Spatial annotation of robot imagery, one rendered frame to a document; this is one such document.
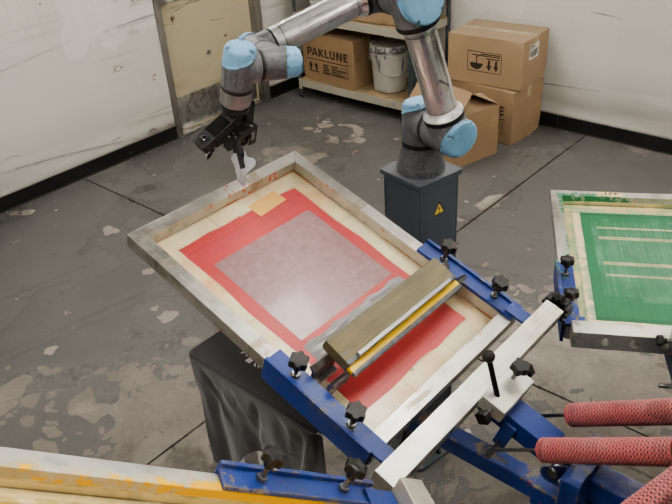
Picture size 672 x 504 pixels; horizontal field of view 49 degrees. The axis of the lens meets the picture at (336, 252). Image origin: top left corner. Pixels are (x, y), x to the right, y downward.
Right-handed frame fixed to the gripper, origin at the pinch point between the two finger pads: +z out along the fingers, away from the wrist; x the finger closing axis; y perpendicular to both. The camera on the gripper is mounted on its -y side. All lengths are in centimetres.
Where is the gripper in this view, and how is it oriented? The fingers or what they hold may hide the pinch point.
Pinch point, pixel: (223, 172)
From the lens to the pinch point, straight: 191.0
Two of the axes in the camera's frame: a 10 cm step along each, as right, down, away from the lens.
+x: -7.4, -5.5, 4.0
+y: 6.6, -4.3, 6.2
